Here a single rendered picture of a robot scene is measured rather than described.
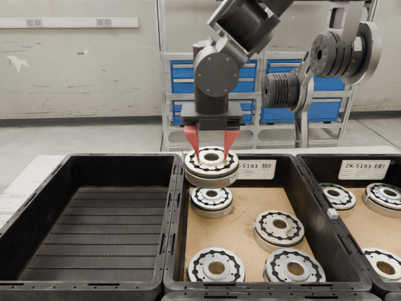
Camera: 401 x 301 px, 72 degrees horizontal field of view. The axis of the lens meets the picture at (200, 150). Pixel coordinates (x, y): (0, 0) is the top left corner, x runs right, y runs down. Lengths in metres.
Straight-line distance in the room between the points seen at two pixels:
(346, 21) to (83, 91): 2.94
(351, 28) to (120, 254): 0.88
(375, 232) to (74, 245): 0.66
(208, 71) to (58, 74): 3.21
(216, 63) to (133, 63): 2.92
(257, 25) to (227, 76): 0.10
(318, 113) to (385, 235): 2.09
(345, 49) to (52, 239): 0.95
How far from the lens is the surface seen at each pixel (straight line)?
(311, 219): 0.64
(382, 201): 0.80
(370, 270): 0.51
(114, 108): 3.45
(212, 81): 0.36
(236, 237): 0.64
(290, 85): 1.45
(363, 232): 0.74
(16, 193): 1.16
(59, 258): 0.66
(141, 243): 0.63
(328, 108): 2.78
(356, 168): 0.85
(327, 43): 0.99
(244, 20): 0.43
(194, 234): 0.64
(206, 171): 0.49
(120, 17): 3.20
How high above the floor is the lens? 1.28
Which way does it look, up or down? 28 degrees down
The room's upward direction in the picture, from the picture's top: straight up
